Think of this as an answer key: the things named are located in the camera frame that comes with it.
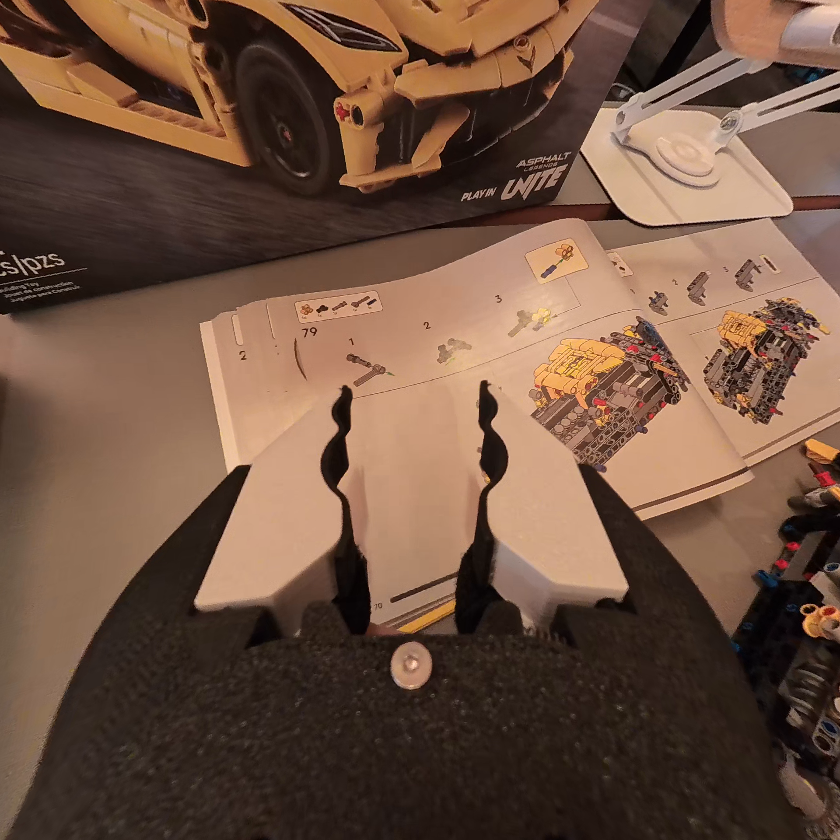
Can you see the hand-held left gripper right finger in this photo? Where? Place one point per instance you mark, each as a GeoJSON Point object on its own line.
{"type": "Point", "coordinates": [558, 531]}

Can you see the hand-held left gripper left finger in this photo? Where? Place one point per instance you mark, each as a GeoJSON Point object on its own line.
{"type": "Point", "coordinates": [275, 525]}

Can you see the partly built yellow toy car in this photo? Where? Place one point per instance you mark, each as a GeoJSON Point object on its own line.
{"type": "Point", "coordinates": [800, 623]}

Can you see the grey desk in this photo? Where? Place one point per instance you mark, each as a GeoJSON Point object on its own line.
{"type": "Point", "coordinates": [98, 426]}

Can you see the open instruction booklet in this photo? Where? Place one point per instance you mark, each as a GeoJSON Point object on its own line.
{"type": "Point", "coordinates": [426, 295]}

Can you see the toy car box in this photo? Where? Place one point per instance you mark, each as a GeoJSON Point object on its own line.
{"type": "Point", "coordinates": [197, 197]}

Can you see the wooden document stand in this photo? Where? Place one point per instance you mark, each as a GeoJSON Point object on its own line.
{"type": "Point", "coordinates": [689, 190]}

